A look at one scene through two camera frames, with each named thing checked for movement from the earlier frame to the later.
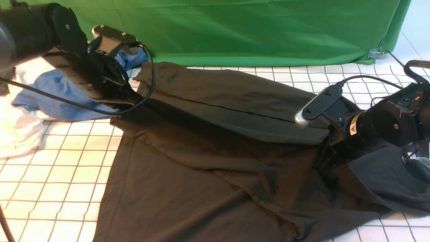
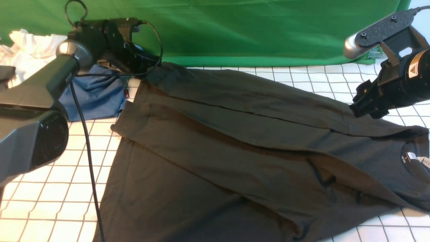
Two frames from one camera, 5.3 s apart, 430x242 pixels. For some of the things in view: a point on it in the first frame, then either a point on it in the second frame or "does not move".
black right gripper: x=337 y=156 → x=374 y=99
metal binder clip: x=374 y=53 does not move
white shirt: x=21 y=130 → x=29 y=53
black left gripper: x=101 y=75 → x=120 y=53
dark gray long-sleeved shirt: x=209 y=155 does not move
